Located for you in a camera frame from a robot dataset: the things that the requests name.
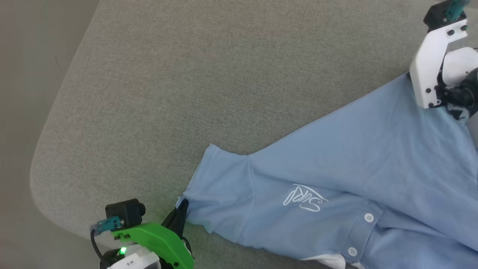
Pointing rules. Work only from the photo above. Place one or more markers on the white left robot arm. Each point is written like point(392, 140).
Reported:
point(130, 261)

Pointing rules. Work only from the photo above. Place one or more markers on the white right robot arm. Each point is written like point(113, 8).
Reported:
point(461, 65)

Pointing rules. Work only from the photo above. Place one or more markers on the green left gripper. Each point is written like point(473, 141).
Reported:
point(160, 241)

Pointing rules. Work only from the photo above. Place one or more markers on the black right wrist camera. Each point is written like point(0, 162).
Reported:
point(437, 16)

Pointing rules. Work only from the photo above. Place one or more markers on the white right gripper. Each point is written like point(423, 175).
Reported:
point(427, 71)

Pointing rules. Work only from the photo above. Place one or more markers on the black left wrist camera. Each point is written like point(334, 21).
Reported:
point(125, 212)

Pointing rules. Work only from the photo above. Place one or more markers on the light blue polo shirt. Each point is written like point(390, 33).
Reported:
point(366, 157)

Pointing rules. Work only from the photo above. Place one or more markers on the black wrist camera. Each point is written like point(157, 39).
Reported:
point(125, 212)
point(437, 16)

